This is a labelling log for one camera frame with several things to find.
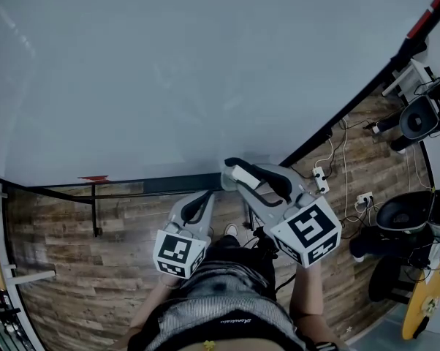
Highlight white shelf stand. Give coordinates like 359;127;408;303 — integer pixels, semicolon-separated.
382;58;437;102

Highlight person's right forearm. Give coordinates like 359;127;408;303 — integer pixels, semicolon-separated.
289;261;340;349

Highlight yellow table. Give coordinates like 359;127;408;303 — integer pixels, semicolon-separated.
402;257;440;341

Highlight black metal railing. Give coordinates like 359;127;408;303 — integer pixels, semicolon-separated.
0;279;23;351

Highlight white cable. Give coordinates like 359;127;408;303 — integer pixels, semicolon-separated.
324;117;375;226

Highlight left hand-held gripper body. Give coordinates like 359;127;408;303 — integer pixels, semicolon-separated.
153;222;212;279

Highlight person's grey knit top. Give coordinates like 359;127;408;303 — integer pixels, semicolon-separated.
127;268;311;351

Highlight person's left forearm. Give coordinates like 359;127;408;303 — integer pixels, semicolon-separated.
128;272;183;339

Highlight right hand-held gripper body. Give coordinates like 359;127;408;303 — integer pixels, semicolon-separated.
269;192;342;268

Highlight black cable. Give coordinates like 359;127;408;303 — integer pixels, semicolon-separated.
325;121;378;182

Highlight person's black trousers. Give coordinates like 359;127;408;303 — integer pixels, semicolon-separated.
205;234;278;301

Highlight grey round bin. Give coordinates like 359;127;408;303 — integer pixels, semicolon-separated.
400;95;440;141

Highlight white whiteboard eraser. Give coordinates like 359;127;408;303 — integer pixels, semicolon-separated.
224;157;261;189

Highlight whiteboard with black stand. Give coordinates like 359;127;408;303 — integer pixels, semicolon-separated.
0;0;440;239

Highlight white power strip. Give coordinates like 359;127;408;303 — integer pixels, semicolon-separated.
355;191;376;211
311;166;331;195

